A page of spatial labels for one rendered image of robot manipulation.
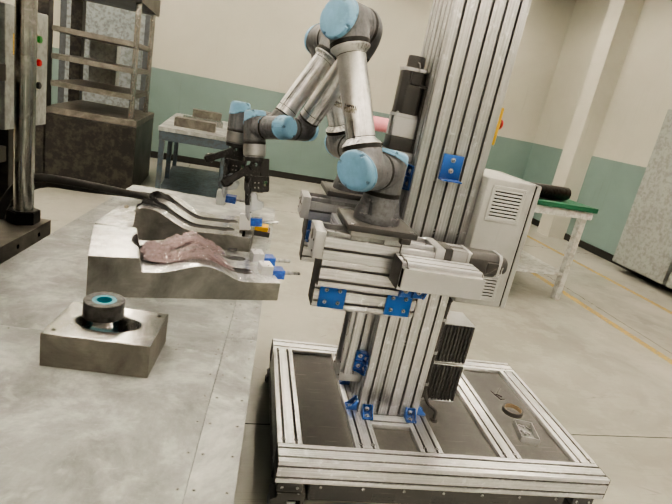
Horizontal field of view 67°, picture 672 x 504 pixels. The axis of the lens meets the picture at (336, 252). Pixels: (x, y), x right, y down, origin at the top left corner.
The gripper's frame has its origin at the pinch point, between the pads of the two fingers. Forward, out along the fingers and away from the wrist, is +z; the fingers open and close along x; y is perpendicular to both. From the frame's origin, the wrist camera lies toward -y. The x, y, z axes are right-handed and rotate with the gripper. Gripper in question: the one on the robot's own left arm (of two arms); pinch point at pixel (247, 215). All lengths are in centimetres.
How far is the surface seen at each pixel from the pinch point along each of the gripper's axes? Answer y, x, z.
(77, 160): -196, 361, -13
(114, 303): -21, -72, 11
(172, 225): -23.7, -6.8, 3.2
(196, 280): -10.3, -40.6, 13.5
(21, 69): -69, -4, -44
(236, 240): -3.1, -6.3, 7.7
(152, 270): -21.1, -42.9, 10.5
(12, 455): -26, -103, 26
